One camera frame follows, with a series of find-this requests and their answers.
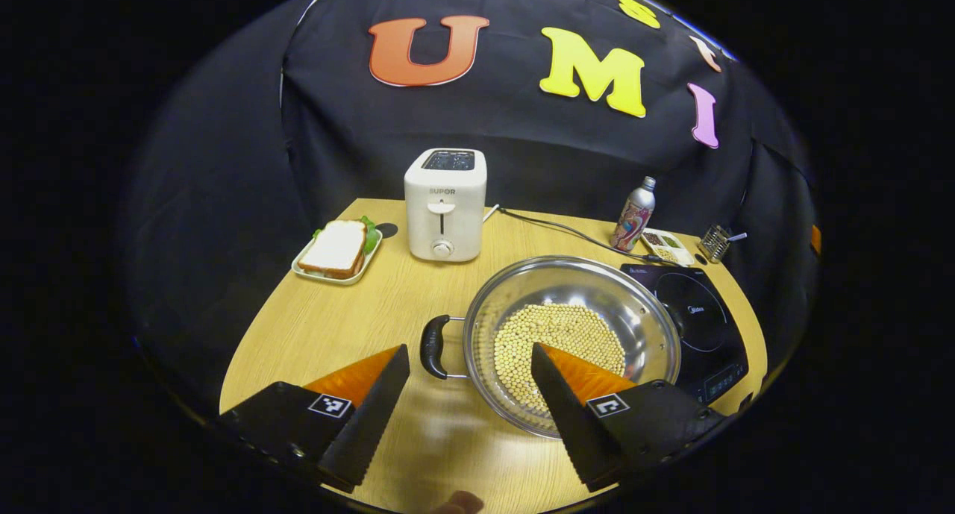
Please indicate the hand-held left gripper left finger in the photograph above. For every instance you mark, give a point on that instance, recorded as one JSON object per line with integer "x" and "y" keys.
{"x": 369, "y": 424}

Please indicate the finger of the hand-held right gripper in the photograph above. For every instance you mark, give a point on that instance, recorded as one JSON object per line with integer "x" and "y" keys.
{"x": 815, "y": 239}

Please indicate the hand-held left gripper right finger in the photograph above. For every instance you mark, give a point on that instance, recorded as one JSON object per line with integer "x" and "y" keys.
{"x": 571, "y": 424}

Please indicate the black induction cooktop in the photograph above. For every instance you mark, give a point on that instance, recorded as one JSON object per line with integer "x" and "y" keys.
{"x": 709, "y": 335}

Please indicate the soybeans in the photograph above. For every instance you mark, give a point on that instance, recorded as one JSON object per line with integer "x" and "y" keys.
{"x": 552, "y": 327}

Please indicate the white divided seasoning dish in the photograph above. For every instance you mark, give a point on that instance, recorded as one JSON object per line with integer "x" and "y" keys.
{"x": 666, "y": 247}

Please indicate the white rectangular plate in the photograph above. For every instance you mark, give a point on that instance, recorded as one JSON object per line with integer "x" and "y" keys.
{"x": 302, "y": 268}

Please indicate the sandwich with lettuce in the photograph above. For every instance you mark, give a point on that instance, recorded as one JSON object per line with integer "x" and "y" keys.
{"x": 336, "y": 247}

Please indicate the patterned metal bottle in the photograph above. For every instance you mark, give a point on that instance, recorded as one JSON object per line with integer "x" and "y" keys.
{"x": 633, "y": 219}

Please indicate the white toaster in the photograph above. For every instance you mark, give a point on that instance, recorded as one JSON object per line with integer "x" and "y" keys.
{"x": 445, "y": 223}

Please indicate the black backdrop cloth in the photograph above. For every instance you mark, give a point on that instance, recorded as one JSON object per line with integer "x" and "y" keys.
{"x": 507, "y": 141}

